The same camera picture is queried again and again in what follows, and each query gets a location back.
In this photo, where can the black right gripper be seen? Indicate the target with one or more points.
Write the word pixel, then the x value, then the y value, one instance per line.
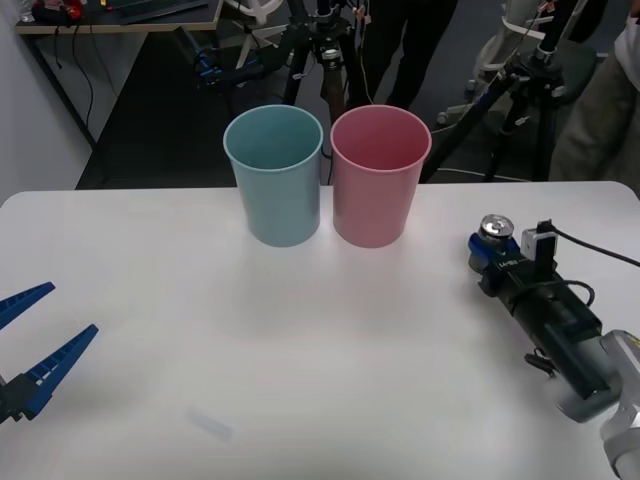
pixel 520 280

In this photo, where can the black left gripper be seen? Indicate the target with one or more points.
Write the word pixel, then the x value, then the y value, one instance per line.
pixel 4 402

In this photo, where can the person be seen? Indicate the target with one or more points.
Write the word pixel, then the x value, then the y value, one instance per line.
pixel 595 115
pixel 405 45

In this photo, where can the pale blue plastic bin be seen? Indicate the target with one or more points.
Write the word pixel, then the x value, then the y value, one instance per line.
pixel 275 195

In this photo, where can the silver-grey and black right arm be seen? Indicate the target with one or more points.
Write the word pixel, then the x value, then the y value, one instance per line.
pixel 590 350

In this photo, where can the black camera tripod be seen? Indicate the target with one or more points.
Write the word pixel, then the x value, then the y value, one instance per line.
pixel 325 60
pixel 530 85

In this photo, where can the white office chair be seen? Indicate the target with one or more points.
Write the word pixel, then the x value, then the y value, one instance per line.
pixel 257 30

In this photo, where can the white wheeled chair base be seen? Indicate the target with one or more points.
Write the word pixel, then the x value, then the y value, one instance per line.
pixel 480 60

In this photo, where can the blue and black device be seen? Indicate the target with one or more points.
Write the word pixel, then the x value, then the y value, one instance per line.
pixel 225 70

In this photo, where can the pink plastic bin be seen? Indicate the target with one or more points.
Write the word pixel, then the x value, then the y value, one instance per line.
pixel 375 200

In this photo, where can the dark blue drink can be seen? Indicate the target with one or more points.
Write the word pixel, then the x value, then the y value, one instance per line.
pixel 495 229

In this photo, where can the desk with dark frame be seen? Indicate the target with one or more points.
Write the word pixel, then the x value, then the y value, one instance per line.
pixel 165 22

